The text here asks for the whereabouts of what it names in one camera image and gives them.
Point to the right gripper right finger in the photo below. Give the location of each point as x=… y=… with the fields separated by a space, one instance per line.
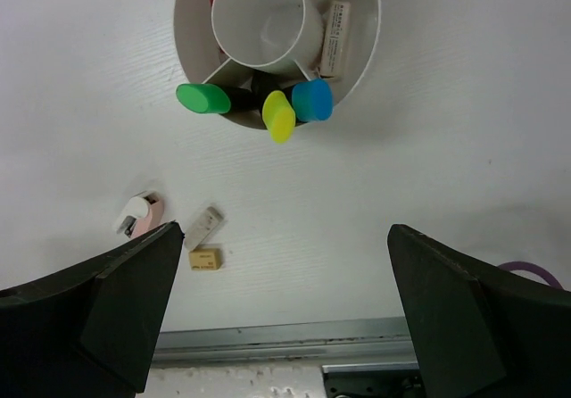
x=478 y=330

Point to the grey eraser block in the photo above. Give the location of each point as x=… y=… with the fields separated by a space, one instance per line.
x=204 y=225

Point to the pink white stapler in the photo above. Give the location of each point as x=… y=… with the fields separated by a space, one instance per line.
x=142 y=213

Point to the white divided round container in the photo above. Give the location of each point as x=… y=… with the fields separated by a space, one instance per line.
x=268 y=45

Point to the small wooden sharpener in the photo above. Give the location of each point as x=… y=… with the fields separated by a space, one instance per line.
x=205 y=259

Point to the blue cap black highlighter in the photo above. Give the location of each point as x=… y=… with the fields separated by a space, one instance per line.
x=312 y=100

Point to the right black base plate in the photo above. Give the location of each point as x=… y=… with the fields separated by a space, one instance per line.
x=367 y=380

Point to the green cap black highlighter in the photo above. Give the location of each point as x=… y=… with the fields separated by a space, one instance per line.
x=207 y=98

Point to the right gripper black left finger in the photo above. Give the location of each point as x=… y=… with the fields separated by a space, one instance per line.
x=90 y=330

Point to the yellow cap black highlighter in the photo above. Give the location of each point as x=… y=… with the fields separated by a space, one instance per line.
x=278 y=116

